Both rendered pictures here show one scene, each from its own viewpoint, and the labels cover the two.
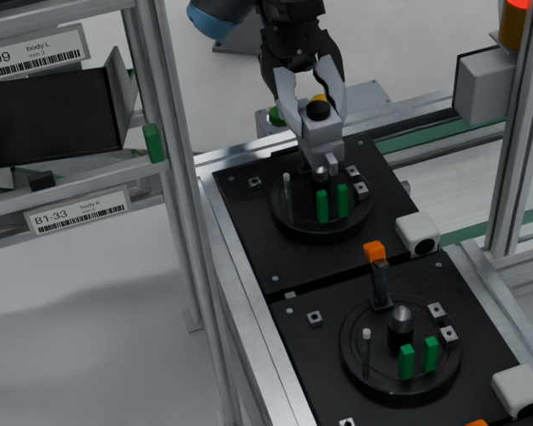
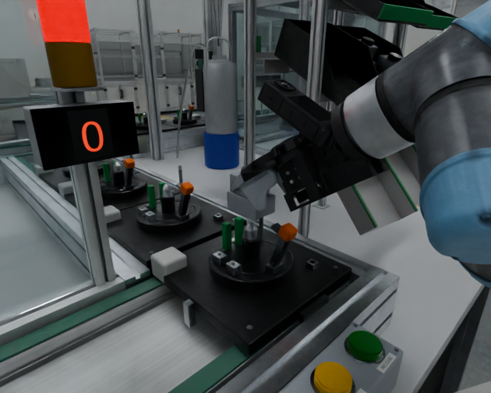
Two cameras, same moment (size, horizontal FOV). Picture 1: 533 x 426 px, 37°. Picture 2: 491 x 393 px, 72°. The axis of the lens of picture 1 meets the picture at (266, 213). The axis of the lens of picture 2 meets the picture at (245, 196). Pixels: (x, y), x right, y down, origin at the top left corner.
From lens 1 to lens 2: 1.32 m
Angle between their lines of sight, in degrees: 108
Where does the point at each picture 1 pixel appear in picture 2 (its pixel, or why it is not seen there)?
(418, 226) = (167, 253)
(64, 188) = not seen: hidden behind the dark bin
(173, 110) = (248, 26)
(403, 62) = not seen: outside the picture
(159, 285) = not seen: hidden behind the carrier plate
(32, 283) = (409, 257)
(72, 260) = (407, 271)
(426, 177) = (173, 372)
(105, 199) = (269, 62)
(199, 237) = (248, 104)
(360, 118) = (271, 377)
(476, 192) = (114, 369)
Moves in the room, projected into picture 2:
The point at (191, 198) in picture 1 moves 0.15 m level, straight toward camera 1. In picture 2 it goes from (248, 79) to (211, 76)
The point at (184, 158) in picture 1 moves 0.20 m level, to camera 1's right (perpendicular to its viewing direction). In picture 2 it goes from (246, 53) to (153, 51)
